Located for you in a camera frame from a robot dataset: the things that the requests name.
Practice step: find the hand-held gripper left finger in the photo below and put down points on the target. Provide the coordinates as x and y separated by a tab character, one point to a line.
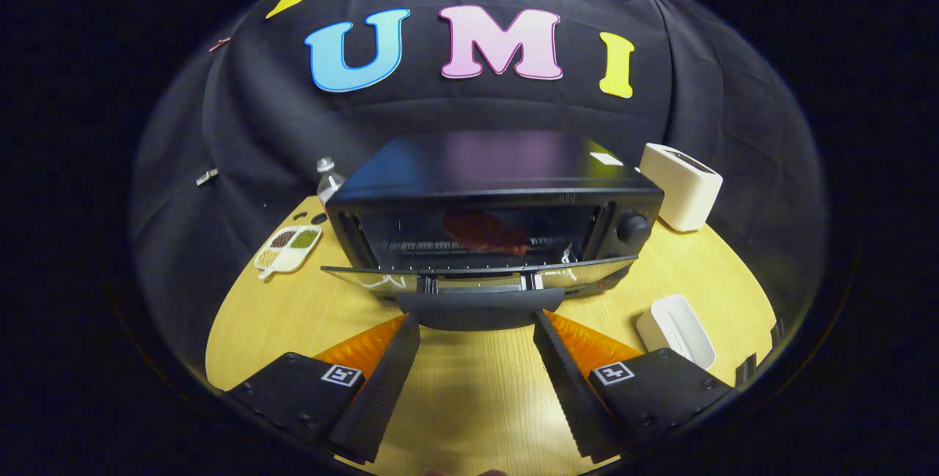
381	392

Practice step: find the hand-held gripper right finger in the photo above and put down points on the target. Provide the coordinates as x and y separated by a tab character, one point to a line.
572	392

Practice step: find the red meat slice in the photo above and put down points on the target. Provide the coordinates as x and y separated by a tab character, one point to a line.
484	230

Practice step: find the black toaster oven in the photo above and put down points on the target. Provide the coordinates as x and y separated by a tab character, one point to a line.
477	168

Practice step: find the white bread toaster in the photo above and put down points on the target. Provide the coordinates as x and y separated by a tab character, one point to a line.
686	197

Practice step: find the white rectangular dish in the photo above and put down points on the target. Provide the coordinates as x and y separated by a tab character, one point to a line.
671	322

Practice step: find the white divided condiment dish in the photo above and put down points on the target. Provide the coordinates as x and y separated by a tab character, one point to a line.
286	249

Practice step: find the clear plastic bottle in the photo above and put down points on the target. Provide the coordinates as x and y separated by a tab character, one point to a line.
329	186

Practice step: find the silver metal clip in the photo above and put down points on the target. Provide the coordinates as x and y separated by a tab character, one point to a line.
207	177

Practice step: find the black backdrop cloth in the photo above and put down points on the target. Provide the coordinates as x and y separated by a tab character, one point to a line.
220	109

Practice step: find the pink clip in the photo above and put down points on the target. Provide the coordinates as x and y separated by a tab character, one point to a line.
219	44

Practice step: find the black table edge bracket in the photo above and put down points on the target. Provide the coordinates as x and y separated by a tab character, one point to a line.
746	370
777	331

